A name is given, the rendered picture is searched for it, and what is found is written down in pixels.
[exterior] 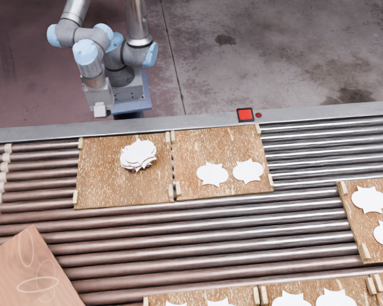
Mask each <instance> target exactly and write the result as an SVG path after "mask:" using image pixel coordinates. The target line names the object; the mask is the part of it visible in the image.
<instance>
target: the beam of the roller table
mask: <svg viewBox="0 0 383 306"><path fill-rule="evenodd" d="M257 112H259V113H260V114H261V117H260V118H257V117H256V116H255V114H256V113H257ZM253 113H254V119H255V121H254V122H246V123H239V122H238V117H237V113H236V112H220V113H211V114H194V115H178V116H169V117H152V118H135V119H126V120H109V121H93V122H84V123H67V124H50V125H41V126H24V127H8V128H0V144H1V145H6V144H10V143H13V144H20V143H36V142H45V141H61V140H78V139H79V138H80V137H83V138H97V137H115V136H126V135H143V134H160V133H166V132H171V131H188V130H195V129H210V128H223V127H231V126H245V125H252V124H255V123H258V125H259V126H268V125H276V124H293V123H309V122H318V121H334V120H350V119H359V118H375V117H383V101H374V102H365V103H348V104H332V105H323V106H306V107H289V108H279V109H263V110H253Z"/></svg>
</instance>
